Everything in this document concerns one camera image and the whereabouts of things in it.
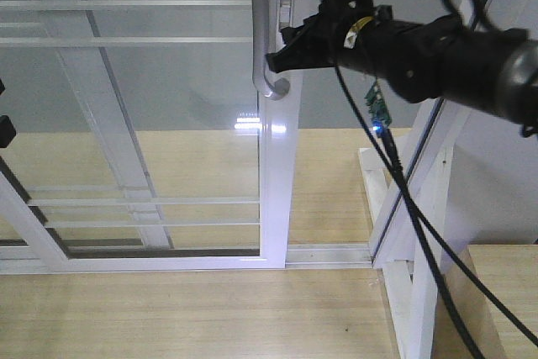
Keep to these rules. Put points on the grey door handle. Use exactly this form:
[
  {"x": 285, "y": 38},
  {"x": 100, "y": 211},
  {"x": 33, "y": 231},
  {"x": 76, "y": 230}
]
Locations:
[{"x": 260, "y": 47}]

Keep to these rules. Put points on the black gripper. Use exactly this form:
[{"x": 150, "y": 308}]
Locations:
[{"x": 350, "y": 33}]

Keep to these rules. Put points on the fixed white glass panel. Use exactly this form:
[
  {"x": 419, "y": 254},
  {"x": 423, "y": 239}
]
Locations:
[{"x": 72, "y": 31}]

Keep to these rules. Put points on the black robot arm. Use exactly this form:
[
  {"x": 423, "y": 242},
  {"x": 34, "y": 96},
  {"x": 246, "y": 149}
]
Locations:
[{"x": 461, "y": 57}]

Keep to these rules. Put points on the light wooden platform board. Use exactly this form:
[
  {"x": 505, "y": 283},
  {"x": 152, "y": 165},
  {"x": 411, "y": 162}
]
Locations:
[{"x": 338, "y": 313}]

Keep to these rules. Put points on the white framed sliding glass door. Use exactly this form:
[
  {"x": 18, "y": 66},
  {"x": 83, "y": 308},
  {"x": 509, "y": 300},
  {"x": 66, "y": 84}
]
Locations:
[{"x": 181, "y": 65}]

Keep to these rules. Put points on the light wooden box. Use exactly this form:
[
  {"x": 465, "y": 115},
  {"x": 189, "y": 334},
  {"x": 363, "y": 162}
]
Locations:
[{"x": 510, "y": 272}]

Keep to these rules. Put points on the green circuit board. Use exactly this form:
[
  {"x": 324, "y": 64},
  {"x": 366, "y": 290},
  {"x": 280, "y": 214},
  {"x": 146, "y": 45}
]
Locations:
[{"x": 377, "y": 108}]

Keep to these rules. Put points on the black left robot part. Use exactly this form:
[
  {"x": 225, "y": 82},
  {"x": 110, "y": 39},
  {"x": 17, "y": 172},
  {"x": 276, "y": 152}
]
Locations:
[{"x": 7, "y": 131}]

